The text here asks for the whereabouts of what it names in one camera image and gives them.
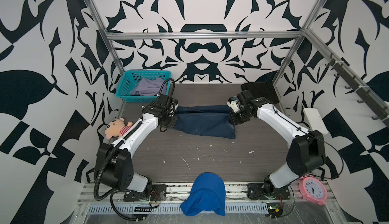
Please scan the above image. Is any black skirt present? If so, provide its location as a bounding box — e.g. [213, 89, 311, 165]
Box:
[241, 82, 280, 104]

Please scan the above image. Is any dark blue denim skirt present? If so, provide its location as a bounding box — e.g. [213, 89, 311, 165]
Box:
[173, 105, 236, 139]

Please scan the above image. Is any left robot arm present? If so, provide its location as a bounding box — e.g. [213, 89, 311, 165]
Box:
[93, 95, 178, 201]

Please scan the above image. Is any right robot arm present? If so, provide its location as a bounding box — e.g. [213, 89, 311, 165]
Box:
[227, 90, 326, 199]

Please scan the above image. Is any lavender grey skirt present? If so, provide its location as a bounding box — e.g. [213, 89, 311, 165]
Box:
[130, 78, 167, 96]

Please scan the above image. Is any teal plastic basket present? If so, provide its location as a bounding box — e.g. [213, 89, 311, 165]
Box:
[115, 70, 171, 103]

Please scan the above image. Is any pink plush toy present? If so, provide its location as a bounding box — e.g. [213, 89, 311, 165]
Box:
[104, 118, 133, 139]

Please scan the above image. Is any white shelf stand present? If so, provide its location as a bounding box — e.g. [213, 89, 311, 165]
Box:
[303, 108, 329, 135]

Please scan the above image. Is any blue cloth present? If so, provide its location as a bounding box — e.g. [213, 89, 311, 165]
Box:
[180, 172, 226, 216]

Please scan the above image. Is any small green circuit board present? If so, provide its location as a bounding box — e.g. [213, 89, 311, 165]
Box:
[266, 203, 283, 219]

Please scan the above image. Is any pink alarm clock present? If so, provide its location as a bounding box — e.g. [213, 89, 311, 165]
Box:
[298, 175, 328, 205]

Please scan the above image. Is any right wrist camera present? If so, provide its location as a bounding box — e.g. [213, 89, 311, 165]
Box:
[227, 96, 240, 113]

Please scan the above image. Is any black corrugated cable conduit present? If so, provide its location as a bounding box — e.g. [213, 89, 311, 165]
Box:
[93, 77, 176, 222]

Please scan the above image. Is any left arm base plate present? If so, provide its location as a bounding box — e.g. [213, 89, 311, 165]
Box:
[124, 184, 167, 202]

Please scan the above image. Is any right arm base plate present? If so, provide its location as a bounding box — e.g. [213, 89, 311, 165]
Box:
[247, 183, 291, 200]

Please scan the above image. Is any aluminium frame crossbar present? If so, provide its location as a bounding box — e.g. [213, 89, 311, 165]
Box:
[106, 31, 302, 40]

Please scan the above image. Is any grey wall hook rack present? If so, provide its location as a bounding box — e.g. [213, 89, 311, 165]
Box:
[326, 53, 389, 128]

